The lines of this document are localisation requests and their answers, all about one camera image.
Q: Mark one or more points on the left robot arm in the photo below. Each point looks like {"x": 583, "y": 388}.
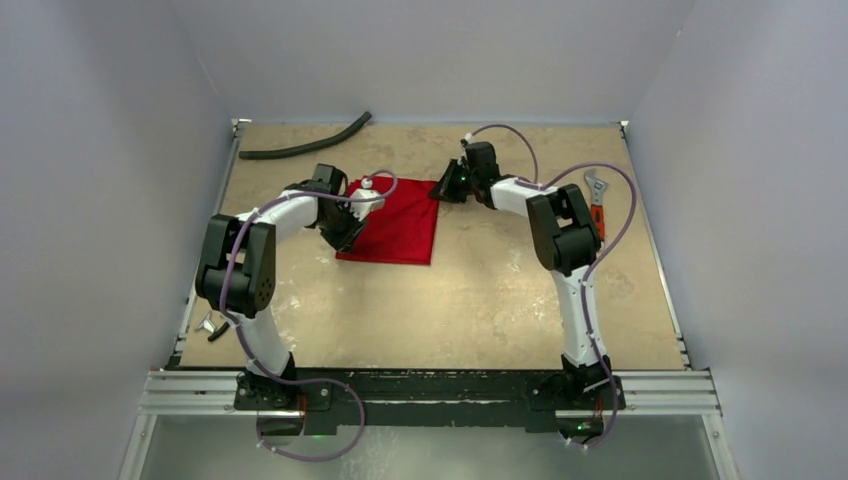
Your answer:
{"x": 236, "y": 272}

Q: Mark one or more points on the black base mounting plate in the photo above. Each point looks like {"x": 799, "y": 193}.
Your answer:
{"x": 538, "y": 401}

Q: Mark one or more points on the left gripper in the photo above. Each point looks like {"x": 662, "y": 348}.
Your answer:
{"x": 346, "y": 240}

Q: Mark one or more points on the black handled pliers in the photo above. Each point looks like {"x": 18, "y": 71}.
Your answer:
{"x": 213, "y": 324}

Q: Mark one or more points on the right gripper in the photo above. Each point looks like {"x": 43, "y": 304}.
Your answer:
{"x": 456, "y": 189}

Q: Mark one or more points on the red cloth napkin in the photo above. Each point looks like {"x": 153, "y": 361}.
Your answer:
{"x": 402, "y": 232}

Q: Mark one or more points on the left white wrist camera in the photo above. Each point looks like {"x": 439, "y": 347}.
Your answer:
{"x": 365, "y": 199}

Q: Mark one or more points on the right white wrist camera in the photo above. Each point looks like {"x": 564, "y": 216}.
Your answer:
{"x": 467, "y": 142}

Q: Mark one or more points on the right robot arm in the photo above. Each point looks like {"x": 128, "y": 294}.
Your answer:
{"x": 566, "y": 242}

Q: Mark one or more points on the adjustable wrench orange handle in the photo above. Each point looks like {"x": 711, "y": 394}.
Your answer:
{"x": 597, "y": 187}

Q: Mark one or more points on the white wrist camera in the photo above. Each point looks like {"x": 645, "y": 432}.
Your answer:
{"x": 467, "y": 142}
{"x": 365, "y": 199}

